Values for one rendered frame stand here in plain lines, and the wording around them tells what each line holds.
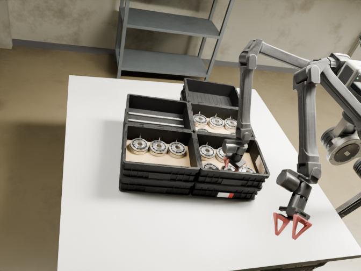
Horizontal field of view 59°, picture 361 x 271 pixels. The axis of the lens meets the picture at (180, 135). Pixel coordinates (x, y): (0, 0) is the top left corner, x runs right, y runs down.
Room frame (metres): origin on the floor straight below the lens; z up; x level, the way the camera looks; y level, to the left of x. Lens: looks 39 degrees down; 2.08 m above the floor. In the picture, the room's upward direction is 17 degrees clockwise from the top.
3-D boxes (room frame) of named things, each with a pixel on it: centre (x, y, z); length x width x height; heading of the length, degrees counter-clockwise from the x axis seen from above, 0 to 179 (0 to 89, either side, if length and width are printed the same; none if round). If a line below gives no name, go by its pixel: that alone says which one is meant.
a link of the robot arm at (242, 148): (1.31, -0.32, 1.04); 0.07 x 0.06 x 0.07; 114
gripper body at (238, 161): (1.31, -0.32, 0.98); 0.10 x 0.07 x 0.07; 55
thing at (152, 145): (1.33, 0.10, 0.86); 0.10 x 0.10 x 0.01
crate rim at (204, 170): (1.38, -0.30, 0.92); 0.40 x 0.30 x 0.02; 106
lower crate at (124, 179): (1.27, 0.08, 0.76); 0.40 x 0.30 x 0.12; 106
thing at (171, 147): (1.36, 0.00, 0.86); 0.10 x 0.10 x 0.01
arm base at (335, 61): (1.68, -0.64, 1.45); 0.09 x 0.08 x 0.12; 24
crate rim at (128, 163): (1.27, 0.08, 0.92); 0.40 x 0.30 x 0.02; 106
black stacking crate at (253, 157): (1.38, -0.30, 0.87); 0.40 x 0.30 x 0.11; 106
